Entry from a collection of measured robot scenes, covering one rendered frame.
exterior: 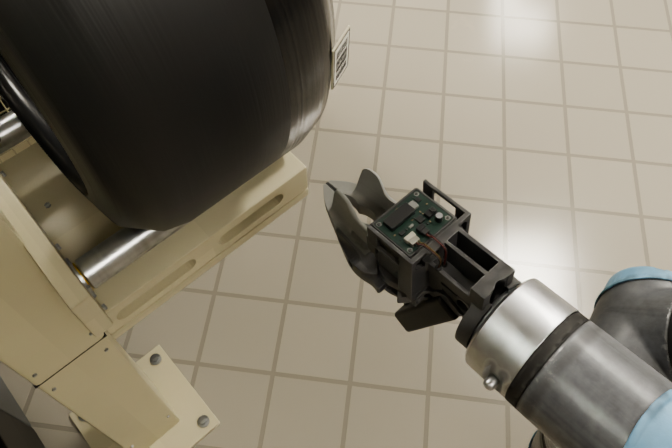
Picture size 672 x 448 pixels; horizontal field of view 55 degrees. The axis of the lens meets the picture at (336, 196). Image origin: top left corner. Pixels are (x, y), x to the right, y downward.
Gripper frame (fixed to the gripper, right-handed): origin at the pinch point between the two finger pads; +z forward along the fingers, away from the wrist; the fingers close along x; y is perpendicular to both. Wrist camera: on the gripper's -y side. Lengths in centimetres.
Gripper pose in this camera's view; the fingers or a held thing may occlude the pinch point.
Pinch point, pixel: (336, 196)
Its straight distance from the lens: 64.5
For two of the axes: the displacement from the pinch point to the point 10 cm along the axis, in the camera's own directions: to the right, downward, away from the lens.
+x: -7.4, 5.7, -3.5
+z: -6.7, -5.6, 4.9
